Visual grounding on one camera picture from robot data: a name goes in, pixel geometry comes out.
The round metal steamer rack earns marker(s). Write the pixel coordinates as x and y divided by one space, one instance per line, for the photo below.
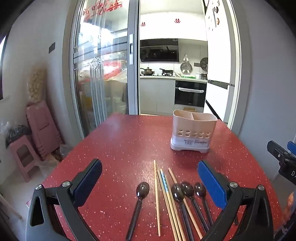
186 67

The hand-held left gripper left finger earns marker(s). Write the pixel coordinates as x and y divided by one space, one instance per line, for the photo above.
89 178

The black range hood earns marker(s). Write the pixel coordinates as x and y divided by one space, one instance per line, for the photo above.
159 49

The grey kitchen cabinet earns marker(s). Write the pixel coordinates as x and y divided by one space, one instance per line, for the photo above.
157 95

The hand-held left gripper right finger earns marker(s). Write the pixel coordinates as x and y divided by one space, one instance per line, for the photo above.
211 183

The small pink stool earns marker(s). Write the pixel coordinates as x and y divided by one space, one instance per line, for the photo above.
22 157

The black frying pan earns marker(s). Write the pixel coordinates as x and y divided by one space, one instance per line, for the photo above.
167 70

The dark brown spoon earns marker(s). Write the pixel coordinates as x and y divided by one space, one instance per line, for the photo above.
142 190
177 192
187 188
200 190

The red paper door decoration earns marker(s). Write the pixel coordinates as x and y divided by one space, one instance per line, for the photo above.
101 7

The black wall switch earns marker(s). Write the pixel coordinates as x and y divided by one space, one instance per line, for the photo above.
52 47

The beige utensil holder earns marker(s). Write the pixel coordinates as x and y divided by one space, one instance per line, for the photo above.
194 125

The sliding glass door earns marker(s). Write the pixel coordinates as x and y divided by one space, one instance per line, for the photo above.
111 69

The cooking pot with lid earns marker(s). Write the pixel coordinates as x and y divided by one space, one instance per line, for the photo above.
147 70

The black built-in oven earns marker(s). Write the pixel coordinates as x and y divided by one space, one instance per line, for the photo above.
190 95

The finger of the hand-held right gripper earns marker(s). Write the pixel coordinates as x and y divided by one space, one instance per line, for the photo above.
292 147
276 150

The white refrigerator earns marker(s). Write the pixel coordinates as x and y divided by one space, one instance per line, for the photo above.
219 69

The round dark strainer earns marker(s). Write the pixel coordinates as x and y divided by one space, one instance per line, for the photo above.
204 63

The bag of pale balls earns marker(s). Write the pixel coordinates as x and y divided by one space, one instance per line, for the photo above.
36 83

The blue patterned wooden chopstick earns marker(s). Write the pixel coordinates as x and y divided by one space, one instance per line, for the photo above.
163 179

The grey wall outlet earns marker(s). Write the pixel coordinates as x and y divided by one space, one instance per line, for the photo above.
196 64

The plain wooden chopstick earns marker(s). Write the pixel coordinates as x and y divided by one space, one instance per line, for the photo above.
156 197
171 208
165 205
173 177

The black trash bag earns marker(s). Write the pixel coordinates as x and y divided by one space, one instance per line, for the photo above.
17 134

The person's right hand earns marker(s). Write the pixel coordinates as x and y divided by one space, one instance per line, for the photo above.
288 206

